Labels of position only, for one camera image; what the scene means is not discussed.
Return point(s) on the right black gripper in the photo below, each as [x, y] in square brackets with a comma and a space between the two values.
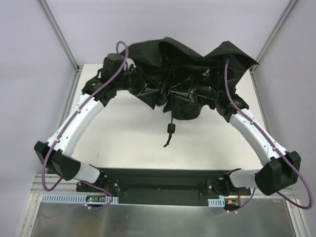
[193, 93]

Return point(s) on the black folding umbrella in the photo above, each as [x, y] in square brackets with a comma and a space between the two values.
[165, 62]

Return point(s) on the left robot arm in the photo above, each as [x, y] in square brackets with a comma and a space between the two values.
[118, 73]

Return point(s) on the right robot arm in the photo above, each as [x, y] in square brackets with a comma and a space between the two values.
[280, 168]

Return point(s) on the right white cable duct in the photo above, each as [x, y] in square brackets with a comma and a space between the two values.
[220, 202]

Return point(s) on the white cable duct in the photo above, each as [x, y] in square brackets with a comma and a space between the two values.
[79, 199]
[220, 202]

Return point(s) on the left aluminium frame post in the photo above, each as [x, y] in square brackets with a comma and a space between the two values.
[58, 33]

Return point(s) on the aluminium frame post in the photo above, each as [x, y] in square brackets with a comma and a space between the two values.
[58, 33]
[276, 29]

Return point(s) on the right aluminium frame post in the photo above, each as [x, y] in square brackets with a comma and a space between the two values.
[276, 29]

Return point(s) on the left white cable duct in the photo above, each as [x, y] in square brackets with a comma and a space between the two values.
[79, 199]

